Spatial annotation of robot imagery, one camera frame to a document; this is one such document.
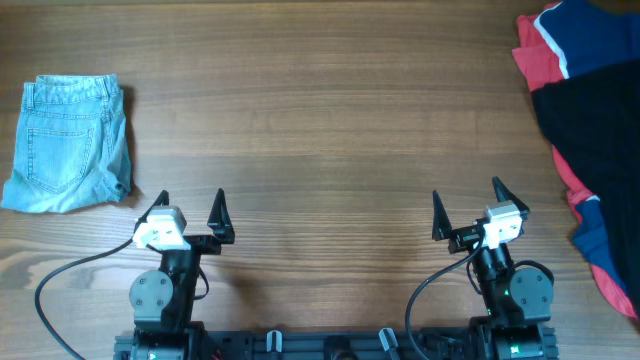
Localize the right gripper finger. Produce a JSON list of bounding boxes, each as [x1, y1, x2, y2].
[[492, 176, 529, 213], [432, 190, 452, 241]]

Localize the folded light blue denim shorts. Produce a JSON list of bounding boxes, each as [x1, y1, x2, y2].
[[1, 74, 132, 213]]

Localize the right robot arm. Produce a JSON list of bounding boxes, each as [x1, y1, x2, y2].
[[432, 177, 559, 360]]

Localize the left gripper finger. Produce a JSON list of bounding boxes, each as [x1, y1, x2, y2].
[[136, 190, 169, 225], [207, 188, 235, 244]]

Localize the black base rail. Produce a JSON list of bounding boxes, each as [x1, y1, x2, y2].
[[113, 327, 559, 360]]

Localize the left black cable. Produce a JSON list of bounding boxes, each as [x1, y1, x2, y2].
[[33, 237, 136, 360]]

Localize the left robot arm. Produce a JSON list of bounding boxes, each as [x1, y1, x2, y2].
[[113, 189, 235, 360]]

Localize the red and navy shirt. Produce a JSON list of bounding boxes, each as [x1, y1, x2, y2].
[[512, 1, 639, 318]]

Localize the black shorts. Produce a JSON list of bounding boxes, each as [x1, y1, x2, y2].
[[531, 60, 639, 308]]

